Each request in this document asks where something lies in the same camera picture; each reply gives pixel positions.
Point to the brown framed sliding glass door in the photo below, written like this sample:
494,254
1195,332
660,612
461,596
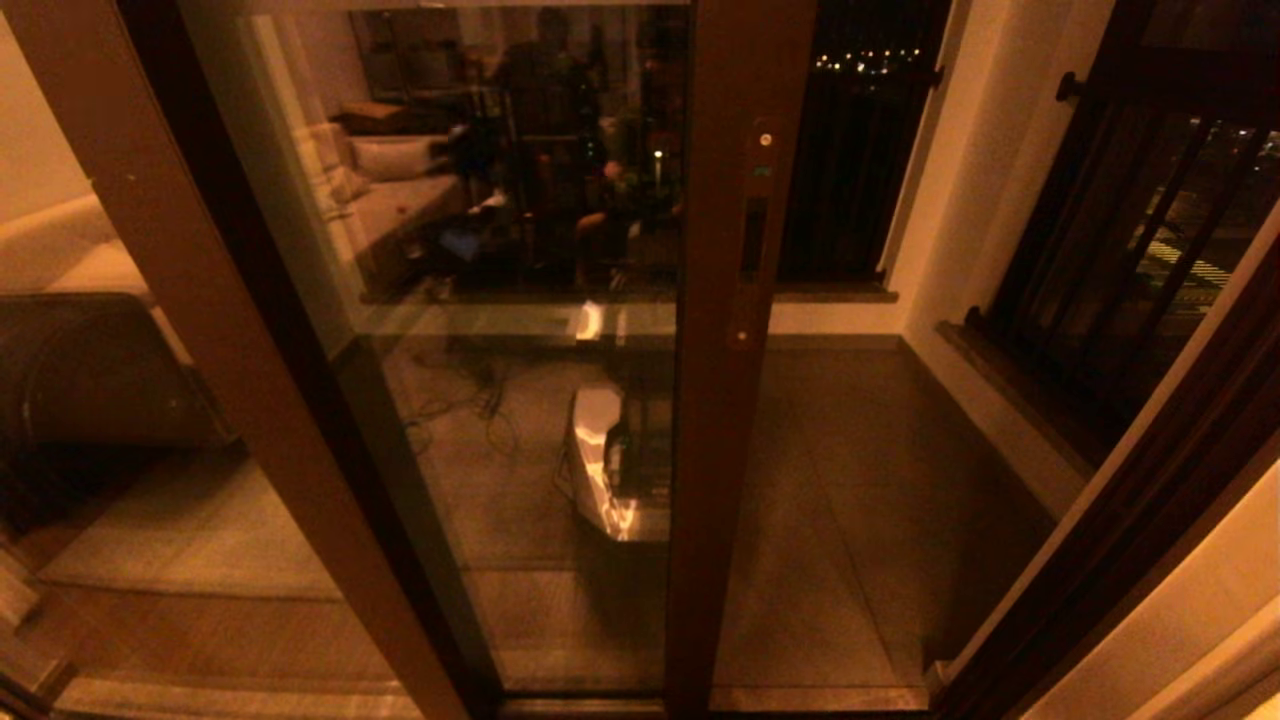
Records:
715,450

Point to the long dark stone window sill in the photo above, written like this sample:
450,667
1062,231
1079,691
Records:
1010,385

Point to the brown framed fixed glass panel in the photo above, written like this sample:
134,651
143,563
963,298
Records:
225,330

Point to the black railing wall bracket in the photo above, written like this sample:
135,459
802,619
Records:
1068,86
973,316
937,75

